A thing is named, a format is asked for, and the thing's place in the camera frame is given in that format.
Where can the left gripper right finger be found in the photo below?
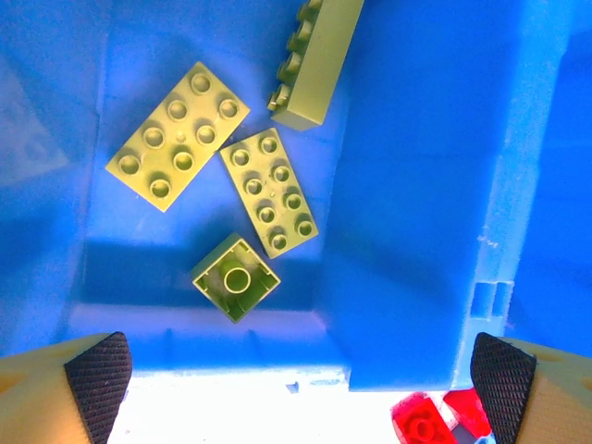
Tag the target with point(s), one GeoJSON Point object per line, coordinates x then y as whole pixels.
{"type": "Point", "coordinates": [541, 402]}

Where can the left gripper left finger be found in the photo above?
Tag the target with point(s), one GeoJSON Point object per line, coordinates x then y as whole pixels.
{"type": "Point", "coordinates": [46, 398]}

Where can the small red lego brick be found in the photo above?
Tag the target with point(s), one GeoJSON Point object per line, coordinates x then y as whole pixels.
{"type": "Point", "coordinates": [418, 421]}
{"type": "Point", "coordinates": [467, 407]}

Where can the small green lego brick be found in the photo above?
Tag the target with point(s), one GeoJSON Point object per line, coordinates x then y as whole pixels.
{"type": "Point", "coordinates": [237, 279]}

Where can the blue three-compartment plastic bin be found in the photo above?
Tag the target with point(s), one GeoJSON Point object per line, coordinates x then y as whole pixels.
{"type": "Point", "coordinates": [416, 185]}

